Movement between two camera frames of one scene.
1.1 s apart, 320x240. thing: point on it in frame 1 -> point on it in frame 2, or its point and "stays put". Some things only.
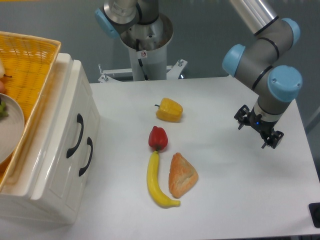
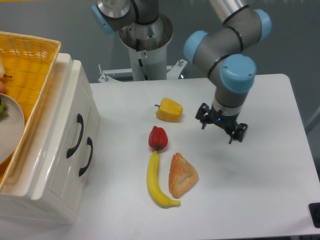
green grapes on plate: (4, 113) stays put
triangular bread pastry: (182, 176) stays put
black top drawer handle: (79, 119) stays put
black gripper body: (265, 128) -> (228, 122)
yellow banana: (153, 183) stays put
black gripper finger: (273, 140) -> (237, 134)
